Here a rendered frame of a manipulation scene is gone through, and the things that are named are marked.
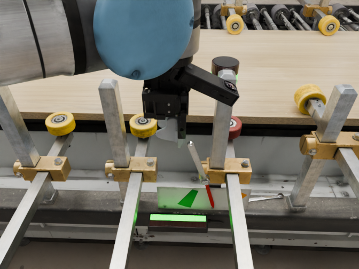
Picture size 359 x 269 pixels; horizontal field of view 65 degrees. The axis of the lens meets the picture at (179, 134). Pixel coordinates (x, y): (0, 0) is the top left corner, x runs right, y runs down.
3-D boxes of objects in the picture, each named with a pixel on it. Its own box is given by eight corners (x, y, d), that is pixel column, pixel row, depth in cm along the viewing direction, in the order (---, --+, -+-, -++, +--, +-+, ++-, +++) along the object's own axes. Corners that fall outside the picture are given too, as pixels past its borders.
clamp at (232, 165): (249, 184, 75) (252, 172, 72) (198, 183, 76) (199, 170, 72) (246, 169, 80) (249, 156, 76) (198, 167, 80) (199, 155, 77)
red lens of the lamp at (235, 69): (240, 78, 60) (241, 68, 58) (211, 77, 60) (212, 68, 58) (236, 65, 64) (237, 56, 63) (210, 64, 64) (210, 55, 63)
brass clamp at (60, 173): (64, 183, 77) (60, 171, 74) (16, 182, 77) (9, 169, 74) (72, 167, 82) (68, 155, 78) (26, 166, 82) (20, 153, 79)
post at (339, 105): (296, 223, 88) (360, 91, 57) (285, 223, 88) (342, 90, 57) (293, 214, 90) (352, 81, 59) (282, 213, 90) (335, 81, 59)
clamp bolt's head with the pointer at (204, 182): (218, 212, 81) (209, 179, 71) (209, 213, 81) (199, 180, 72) (217, 206, 82) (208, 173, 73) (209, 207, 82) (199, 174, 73)
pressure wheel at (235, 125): (238, 159, 86) (244, 129, 79) (212, 158, 86) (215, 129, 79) (235, 141, 92) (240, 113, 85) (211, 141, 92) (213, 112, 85)
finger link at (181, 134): (177, 128, 57) (177, 91, 51) (185, 128, 57) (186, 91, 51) (176, 143, 53) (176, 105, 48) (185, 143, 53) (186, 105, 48)
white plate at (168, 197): (246, 211, 83) (251, 190, 76) (158, 208, 83) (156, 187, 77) (246, 210, 83) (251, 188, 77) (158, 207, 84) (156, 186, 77)
